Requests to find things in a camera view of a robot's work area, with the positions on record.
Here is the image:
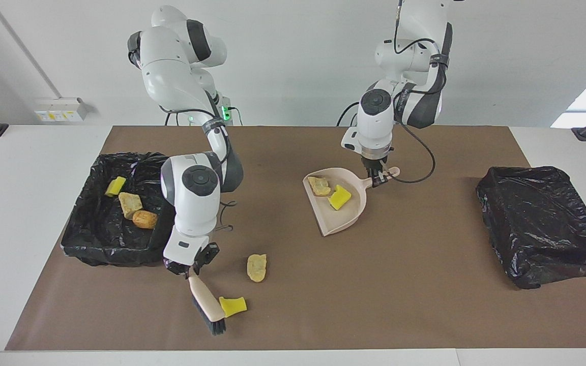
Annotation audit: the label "yellow sponge chunk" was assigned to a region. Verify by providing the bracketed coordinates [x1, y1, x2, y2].
[105, 176, 127, 197]

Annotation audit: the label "brown bread-like foam chunk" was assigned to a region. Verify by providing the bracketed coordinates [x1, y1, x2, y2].
[132, 210, 159, 230]

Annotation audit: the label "grey wall conduit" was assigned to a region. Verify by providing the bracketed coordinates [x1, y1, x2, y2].
[0, 0, 64, 100]

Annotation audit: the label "black base cable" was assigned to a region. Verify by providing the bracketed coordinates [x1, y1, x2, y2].
[336, 101, 362, 127]
[163, 106, 192, 126]

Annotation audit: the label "white wall outlet box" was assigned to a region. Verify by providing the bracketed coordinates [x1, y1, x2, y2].
[34, 98, 90, 123]

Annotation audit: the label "pink plastic dustpan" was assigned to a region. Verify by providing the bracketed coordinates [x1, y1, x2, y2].
[302, 166, 401, 237]

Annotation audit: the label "green and yellow sponge wedge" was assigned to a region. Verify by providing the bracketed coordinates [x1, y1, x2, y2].
[219, 296, 247, 318]

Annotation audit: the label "notched yellow sponge piece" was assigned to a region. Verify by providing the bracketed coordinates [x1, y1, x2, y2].
[328, 184, 353, 211]

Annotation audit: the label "brown paper table mat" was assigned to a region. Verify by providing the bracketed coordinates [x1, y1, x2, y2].
[6, 126, 586, 351]

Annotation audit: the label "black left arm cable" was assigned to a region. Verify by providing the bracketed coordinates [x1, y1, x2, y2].
[390, 0, 454, 185]

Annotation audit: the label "pink hand brush black bristles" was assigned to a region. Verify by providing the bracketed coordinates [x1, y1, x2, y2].
[188, 274, 227, 336]

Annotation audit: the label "black bag lined bin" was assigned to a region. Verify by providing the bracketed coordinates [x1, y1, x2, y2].
[475, 165, 586, 290]
[61, 151, 175, 267]

